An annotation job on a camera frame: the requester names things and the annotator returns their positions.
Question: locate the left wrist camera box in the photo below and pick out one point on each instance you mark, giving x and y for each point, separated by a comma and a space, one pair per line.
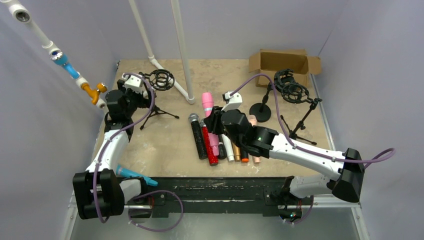
133, 82

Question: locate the plain black microphone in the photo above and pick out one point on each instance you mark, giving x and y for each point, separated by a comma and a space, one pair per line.
222, 153

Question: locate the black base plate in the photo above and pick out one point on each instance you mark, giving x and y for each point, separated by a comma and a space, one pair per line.
268, 196

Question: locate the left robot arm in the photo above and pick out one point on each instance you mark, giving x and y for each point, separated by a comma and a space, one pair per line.
98, 192

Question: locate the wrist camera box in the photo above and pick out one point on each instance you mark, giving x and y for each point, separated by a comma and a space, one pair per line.
133, 82
233, 101

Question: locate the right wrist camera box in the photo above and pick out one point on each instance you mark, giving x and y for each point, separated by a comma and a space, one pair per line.
233, 101

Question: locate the blue microphone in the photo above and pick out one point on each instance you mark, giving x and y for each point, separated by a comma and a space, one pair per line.
127, 173

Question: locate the white microphone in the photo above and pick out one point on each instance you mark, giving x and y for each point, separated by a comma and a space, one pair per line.
228, 148

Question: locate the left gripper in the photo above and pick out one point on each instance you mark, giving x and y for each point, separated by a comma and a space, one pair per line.
139, 93

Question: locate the overhead pipe with fittings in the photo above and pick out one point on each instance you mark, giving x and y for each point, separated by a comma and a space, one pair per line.
56, 55

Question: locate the black orange-tipped microphone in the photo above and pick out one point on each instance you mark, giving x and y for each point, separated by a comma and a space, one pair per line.
244, 156

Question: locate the round base mic stand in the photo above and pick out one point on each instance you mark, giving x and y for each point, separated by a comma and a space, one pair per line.
282, 80

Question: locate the aluminium rail frame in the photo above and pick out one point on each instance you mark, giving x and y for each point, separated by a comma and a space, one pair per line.
148, 89

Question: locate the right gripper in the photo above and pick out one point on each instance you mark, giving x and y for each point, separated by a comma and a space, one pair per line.
214, 119

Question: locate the black glitter microphone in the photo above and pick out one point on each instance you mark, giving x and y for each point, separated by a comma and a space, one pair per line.
198, 136

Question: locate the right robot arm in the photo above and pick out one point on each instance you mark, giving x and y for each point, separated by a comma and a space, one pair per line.
340, 173

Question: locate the cardboard box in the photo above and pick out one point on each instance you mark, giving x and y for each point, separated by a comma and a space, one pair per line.
270, 61

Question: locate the red glitter microphone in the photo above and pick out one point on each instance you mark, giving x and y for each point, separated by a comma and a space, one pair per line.
212, 159

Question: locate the gold microphone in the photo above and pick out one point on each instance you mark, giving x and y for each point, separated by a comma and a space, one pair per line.
236, 152

